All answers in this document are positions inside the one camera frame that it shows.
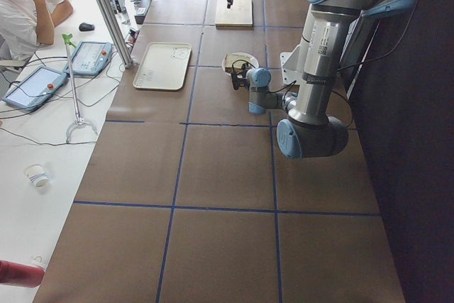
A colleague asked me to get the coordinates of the bread slice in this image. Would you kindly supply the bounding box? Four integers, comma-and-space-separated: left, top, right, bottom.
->
223, 53, 250, 72

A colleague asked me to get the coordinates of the white round plate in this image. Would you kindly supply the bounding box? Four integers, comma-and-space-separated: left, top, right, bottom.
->
221, 52, 259, 75

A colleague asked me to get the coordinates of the wooden cutting board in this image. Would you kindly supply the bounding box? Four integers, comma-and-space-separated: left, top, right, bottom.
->
214, 0, 253, 27

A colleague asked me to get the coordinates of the cream bear serving tray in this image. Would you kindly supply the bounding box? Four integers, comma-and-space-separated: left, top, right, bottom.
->
133, 42, 192, 91

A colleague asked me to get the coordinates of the black computer mouse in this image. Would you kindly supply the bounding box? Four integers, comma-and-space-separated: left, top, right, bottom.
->
79, 22, 95, 32

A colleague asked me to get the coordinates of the far teach pendant tablet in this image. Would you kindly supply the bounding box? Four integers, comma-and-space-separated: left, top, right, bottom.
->
66, 41, 113, 78

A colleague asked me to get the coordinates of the teach pendant tablet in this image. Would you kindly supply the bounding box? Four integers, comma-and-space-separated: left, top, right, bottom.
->
2, 66, 67, 111
66, 41, 113, 78

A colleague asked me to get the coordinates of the seated person white shirt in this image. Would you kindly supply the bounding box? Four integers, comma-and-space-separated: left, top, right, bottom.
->
1, 0, 73, 60

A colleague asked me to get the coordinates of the near teach pendant tablet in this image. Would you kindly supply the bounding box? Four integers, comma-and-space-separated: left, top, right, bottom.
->
2, 66, 67, 111

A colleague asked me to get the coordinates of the paper cup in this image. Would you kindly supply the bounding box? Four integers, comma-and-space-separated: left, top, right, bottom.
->
24, 164, 49, 187

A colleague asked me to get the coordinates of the red bottle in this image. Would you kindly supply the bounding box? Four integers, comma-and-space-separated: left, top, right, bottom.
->
1, 260, 45, 288

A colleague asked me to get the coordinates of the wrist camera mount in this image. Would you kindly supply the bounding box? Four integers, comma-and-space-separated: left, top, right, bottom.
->
231, 71, 243, 90

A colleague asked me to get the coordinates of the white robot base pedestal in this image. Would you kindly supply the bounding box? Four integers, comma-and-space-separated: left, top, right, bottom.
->
279, 45, 301, 86

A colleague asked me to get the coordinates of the aluminium frame post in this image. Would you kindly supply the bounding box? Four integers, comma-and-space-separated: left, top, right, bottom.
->
96, 0, 133, 69

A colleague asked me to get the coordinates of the green handled reacher grabber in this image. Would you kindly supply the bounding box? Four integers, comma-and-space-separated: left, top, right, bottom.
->
62, 34, 98, 143

